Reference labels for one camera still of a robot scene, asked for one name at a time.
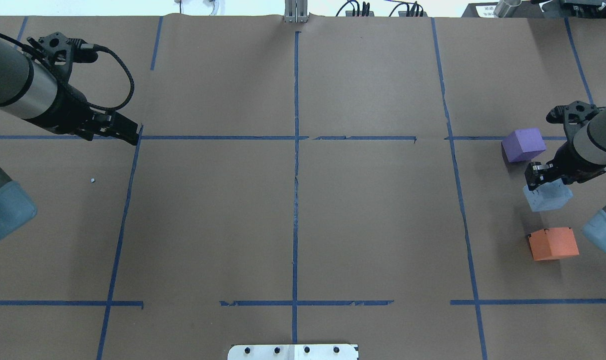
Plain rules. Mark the purple foam block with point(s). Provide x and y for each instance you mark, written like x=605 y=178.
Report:
x=523 y=145

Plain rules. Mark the silver metal cup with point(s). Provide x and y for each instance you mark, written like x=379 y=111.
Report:
x=506 y=8

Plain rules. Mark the orange foam block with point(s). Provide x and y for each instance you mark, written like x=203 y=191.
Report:
x=553 y=243

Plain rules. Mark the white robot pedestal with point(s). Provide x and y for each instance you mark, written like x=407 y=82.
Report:
x=341 y=351

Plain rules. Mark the lower black power strip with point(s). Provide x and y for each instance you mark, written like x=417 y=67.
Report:
x=408 y=9

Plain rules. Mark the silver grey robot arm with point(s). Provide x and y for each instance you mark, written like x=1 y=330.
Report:
x=590 y=143

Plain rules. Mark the aluminium frame post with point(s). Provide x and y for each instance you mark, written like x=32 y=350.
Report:
x=296 y=11

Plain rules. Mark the light blue foam block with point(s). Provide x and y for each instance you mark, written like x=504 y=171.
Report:
x=548 y=197

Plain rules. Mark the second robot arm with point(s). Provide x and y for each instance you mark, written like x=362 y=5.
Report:
x=35 y=89

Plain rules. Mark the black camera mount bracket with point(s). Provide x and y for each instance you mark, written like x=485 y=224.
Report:
x=573 y=117

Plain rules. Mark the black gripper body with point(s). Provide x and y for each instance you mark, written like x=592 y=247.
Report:
x=571 y=164

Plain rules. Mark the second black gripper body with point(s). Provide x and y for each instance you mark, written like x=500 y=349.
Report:
x=67 y=111

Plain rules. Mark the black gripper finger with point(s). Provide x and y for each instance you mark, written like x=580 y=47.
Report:
x=114 y=125
x=537 y=174

